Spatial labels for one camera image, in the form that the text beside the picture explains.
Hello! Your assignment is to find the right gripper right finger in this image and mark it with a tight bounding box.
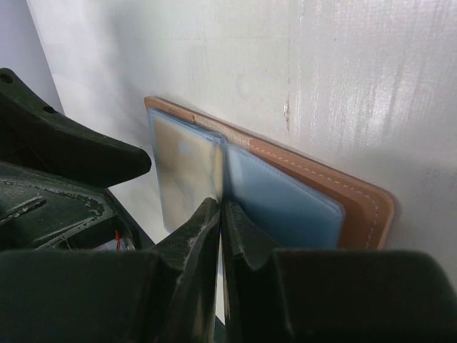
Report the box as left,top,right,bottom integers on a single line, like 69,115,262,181
221,200,296,342

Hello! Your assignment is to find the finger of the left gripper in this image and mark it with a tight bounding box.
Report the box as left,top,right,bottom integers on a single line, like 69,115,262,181
1,68,151,188
1,162,154,251

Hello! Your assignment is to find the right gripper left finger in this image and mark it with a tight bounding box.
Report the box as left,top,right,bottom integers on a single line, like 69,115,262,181
149,198,220,342

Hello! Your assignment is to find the gold card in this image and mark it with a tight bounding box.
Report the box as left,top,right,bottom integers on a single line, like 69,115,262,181
151,114,224,232

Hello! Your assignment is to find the tan leather card holder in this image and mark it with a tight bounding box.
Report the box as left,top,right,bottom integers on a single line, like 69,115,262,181
144,96,394,249

